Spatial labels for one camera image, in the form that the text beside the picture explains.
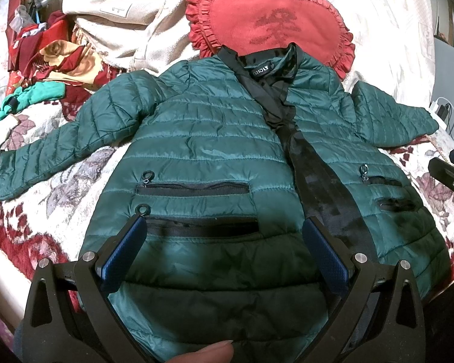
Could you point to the red heart-shaped ruffled pillow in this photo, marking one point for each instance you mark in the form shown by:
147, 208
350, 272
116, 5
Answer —
250, 26

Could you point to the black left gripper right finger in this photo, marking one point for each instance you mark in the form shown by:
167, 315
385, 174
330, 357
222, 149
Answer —
379, 317

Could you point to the white power strip with charger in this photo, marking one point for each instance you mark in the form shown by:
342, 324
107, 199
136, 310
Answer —
443, 109

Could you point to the red and yellow patterned cloth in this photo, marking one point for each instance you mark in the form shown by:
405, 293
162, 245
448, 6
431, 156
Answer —
47, 56

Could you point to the beige patterned quilt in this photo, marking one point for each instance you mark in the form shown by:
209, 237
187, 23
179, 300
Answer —
394, 42

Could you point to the person's left hand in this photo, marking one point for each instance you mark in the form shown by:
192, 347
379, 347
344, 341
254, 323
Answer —
220, 352

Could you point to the dark green quilted puffer jacket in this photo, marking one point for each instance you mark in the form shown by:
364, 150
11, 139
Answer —
232, 154

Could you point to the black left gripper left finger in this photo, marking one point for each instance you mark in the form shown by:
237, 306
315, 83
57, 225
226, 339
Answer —
68, 316

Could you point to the teal green garment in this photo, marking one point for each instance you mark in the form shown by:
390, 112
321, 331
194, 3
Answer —
36, 93

